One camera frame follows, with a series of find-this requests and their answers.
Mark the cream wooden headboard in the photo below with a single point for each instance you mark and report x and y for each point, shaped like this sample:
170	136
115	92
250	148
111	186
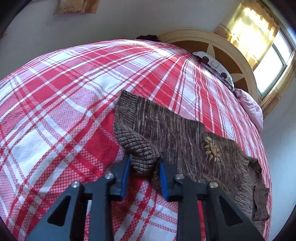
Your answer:
185	42

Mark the pink pillow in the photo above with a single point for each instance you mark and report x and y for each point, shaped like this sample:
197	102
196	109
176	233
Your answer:
252	109

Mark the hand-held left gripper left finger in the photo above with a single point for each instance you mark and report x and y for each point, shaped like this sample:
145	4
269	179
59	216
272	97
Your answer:
126	176

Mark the brown knit sweater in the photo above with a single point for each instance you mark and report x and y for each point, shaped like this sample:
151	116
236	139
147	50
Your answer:
185	139

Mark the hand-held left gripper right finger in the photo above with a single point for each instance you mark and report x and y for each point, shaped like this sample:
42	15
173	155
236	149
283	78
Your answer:
164	180

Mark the dark cloth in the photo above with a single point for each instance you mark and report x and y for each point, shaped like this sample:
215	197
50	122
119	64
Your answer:
148	37

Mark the window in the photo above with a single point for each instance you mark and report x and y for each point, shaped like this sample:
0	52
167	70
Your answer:
272	67

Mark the white patterned pillow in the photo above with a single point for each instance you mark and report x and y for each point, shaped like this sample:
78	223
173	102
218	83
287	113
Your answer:
217	66

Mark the red plaid blanket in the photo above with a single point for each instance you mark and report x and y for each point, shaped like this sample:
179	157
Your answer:
57	104

